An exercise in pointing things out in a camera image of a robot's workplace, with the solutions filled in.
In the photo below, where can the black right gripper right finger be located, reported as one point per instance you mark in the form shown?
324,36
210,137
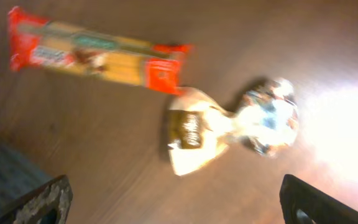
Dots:
303,203

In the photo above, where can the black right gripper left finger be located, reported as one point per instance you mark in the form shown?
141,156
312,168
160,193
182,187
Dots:
50,203

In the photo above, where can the grey plastic lattice basket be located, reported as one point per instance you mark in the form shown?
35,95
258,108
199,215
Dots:
18,176

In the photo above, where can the beige snack pouch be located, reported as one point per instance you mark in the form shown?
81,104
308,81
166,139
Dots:
200,130

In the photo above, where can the San Remo spaghetti packet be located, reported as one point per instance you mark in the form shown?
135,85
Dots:
38,42

